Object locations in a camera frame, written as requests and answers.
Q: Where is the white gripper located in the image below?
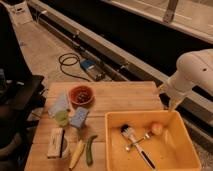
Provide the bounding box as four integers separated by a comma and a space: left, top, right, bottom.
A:
165, 72, 195, 111

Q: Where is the silver metal fork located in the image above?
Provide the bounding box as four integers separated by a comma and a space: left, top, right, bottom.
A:
125, 133, 151, 151

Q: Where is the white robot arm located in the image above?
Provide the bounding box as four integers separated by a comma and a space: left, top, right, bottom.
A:
165, 49, 213, 111

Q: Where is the yellow plastic tray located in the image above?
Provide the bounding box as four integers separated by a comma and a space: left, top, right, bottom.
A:
105, 110, 201, 171

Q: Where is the small yellowish round fruit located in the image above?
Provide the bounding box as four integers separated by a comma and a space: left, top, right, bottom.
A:
151, 122, 163, 135

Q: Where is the blue and grey device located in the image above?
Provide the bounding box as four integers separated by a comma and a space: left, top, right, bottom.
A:
80, 59, 105, 81

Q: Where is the orange bowl with dark contents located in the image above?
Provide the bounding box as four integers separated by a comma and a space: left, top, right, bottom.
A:
68, 85, 94, 107

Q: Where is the blue sponge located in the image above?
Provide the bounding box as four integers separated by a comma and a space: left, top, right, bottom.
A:
70, 107, 89, 129

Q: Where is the green toy cucumber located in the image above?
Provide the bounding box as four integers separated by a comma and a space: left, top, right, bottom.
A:
86, 135, 98, 166

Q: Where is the green plastic cup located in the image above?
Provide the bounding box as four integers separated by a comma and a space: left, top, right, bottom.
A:
54, 110, 68, 127

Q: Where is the clear plastic bag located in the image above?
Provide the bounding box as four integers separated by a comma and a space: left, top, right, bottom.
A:
48, 92, 69, 117

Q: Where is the white box with black stripe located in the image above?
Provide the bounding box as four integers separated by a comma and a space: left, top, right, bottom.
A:
47, 128, 65, 158

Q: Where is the black chair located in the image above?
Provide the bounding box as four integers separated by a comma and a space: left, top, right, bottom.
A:
0, 2, 45, 161

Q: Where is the white box on floor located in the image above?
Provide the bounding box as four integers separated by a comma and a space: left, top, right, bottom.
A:
9, 1, 33, 26

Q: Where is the metal floor rail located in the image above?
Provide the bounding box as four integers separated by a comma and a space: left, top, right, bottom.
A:
27, 0, 213, 135

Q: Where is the dish brush white black handle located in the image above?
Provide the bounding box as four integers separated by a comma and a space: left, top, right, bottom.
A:
120, 124, 156, 169

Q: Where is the black cable loop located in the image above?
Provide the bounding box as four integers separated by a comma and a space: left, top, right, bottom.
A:
58, 52, 93, 83

